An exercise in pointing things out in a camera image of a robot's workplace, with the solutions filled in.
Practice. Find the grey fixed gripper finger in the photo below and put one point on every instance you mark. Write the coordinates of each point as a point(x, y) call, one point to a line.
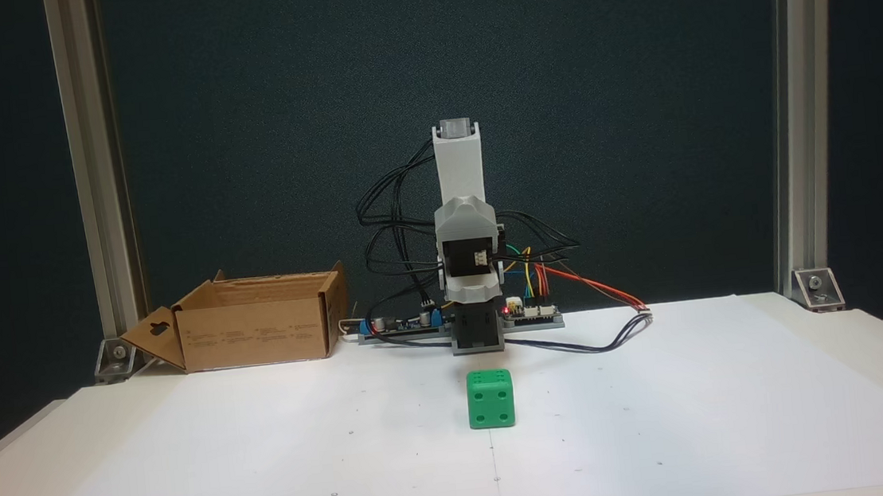
point(475, 298)

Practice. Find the green dice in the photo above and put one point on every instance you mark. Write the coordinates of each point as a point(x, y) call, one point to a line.
point(491, 405)

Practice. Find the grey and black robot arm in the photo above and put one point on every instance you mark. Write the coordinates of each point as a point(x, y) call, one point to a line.
point(458, 166)

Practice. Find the circuit board with jumper pins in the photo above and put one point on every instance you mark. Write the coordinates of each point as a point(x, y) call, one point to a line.
point(531, 312)

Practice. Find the blue circuit board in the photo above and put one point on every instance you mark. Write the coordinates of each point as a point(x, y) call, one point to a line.
point(400, 325)

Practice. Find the brown cardboard box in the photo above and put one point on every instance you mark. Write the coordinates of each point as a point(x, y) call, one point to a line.
point(249, 333)

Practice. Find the metal corner bracket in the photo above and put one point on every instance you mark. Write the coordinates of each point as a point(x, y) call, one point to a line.
point(117, 356)
point(817, 287)

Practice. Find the aluminium frame post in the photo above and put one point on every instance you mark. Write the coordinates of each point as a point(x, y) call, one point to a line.
point(799, 129)
point(97, 190)

